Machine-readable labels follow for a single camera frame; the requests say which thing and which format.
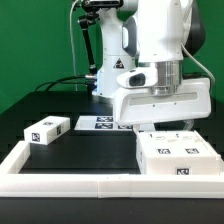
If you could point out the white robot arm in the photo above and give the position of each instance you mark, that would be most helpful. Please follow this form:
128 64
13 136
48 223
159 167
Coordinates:
155 36

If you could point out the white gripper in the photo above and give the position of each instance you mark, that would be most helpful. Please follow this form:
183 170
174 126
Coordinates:
139 106

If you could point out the white marker base plate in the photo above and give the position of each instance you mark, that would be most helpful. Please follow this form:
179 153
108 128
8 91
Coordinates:
99 123

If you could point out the white cabinet top block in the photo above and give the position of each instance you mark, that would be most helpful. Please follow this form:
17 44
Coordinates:
47 130

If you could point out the white frame fence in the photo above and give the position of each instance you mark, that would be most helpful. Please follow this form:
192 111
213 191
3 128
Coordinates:
15 184

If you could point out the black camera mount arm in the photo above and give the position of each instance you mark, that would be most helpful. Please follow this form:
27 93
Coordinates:
91 7

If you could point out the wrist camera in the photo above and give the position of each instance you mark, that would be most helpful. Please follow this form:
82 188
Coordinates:
138 77

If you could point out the white cabinet body box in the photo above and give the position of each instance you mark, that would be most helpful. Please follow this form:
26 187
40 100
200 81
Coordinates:
178 164

